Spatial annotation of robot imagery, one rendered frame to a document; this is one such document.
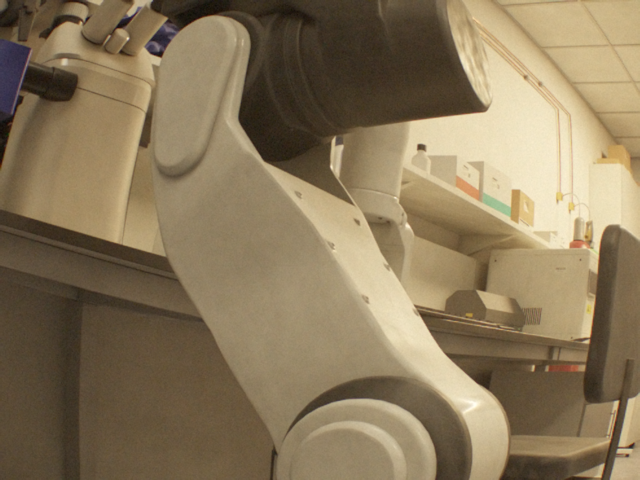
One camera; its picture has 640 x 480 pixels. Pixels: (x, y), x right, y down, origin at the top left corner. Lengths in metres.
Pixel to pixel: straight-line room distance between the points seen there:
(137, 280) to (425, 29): 0.53
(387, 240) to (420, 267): 1.97
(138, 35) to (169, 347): 1.17
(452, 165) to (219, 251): 2.26
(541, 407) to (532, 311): 0.45
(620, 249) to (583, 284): 1.50
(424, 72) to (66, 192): 0.50
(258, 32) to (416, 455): 0.35
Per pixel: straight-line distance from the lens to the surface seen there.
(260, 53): 0.59
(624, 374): 1.52
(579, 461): 1.48
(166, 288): 0.97
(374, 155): 0.81
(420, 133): 3.09
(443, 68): 0.54
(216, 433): 2.14
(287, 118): 0.60
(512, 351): 1.77
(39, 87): 0.88
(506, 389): 3.20
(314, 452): 0.46
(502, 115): 3.84
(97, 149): 0.92
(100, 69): 0.94
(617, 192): 5.18
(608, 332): 1.37
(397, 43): 0.55
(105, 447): 1.91
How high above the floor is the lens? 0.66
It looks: 9 degrees up
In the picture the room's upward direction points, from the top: 7 degrees clockwise
